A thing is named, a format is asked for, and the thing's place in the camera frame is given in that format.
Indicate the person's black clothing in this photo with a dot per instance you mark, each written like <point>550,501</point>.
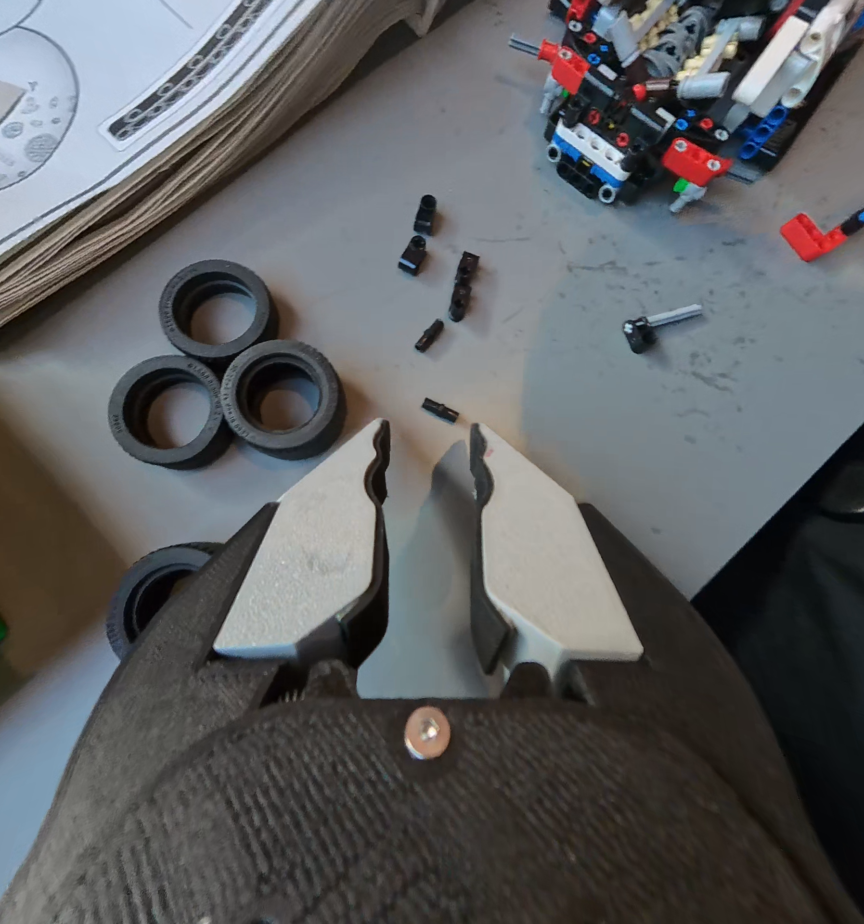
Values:
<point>821,613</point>

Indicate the grey axle with black connector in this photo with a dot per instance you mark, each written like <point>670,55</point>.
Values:
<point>641,333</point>

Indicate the small black toy pin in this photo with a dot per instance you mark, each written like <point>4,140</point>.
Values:
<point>440,410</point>
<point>429,336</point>

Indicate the toy brick car model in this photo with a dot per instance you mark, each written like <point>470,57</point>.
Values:
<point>692,86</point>

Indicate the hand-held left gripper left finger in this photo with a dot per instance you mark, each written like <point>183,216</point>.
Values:
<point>309,563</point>

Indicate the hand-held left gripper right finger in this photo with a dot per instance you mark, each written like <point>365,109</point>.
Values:
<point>554,570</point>

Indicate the black toy tyre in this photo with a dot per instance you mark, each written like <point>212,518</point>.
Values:
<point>125,599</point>
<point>327,390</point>
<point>125,404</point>
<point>258,289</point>

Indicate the red angled beam assembly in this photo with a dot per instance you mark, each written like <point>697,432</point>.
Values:
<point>807,238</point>

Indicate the open instruction booklet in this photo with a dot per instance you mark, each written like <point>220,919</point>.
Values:
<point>114,108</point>

